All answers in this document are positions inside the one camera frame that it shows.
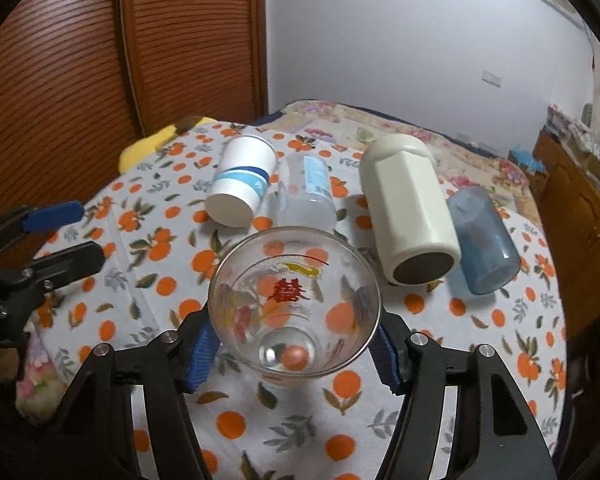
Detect wooden sideboard cabinet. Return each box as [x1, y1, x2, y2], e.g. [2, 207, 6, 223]
[532, 130, 600, 339]

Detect orange fruit print cloth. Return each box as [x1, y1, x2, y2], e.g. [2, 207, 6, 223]
[35, 122, 566, 479]

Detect cream faceted tumbler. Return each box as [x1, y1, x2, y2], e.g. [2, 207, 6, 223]
[358, 133, 460, 286]

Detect floral bed quilt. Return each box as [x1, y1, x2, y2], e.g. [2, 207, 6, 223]
[254, 100, 542, 228]

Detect white wall switch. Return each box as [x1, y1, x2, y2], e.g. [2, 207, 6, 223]
[481, 70, 502, 88]

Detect clear printed glass cup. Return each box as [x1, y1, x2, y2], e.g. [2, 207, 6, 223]
[208, 226, 381, 387]

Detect clear plastic cup blue label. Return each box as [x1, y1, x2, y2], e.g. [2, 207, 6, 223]
[276, 153, 337, 232]

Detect brown louvered wardrobe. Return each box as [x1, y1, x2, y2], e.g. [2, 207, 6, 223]
[0, 0, 268, 214]

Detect white paper cup blue stripes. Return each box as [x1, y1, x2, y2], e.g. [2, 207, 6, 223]
[204, 134, 278, 228]

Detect yellow plush toy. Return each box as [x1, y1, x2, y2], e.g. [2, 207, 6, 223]
[118, 116, 213, 174]

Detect blue translucent plastic cup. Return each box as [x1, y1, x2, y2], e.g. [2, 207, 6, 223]
[448, 186, 520, 295]

